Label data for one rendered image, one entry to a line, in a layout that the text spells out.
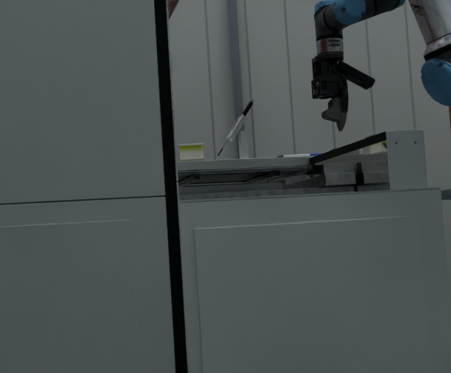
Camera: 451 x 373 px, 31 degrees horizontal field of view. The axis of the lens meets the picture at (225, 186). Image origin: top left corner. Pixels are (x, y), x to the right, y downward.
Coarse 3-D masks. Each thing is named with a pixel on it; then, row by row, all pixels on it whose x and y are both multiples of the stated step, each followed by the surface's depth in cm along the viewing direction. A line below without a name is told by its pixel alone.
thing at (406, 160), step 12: (396, 132) 185; (408, 132) 186; (420, 132) 186; (396, 144) 185; (408, 144) 185; (420, 144) 186; (396, 156) 185; (408, 156) 185; (420, 156) 186; (396, 168) 184; (408, 168) 185; (420, 168) 186; (396, 180) 184; (408, 180) 185; (420, 180) 185
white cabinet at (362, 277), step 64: (384, 192) 177; (192, 256) 166; (256, 256) 169; (320, 256) 172; (384, 256) 175; (192, 320) 165; (256, 320) 168; (320, 320) 171; (384, 320) 174; (448, 320) 178
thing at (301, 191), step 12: (216, 192) 196; (228, 192) 197; (240, 192) 198; (252, 192) 198; (264, 192) 199; (276, 192) 200; (288, 192) 200; (300, 192) 201; (312, 192) 202; (324, 192) 202
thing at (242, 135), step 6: (240, 120) 236; (240, 126) 237; (234, 132) 236; (240, 132) 236; (246, 132) 237; (240, 138) 237; (246, 138) 236; (240, 144) 237; (246, 144) 236; (240, 150) 237; (246, 150) 236; (240, 156) 238; (246, 156) 236
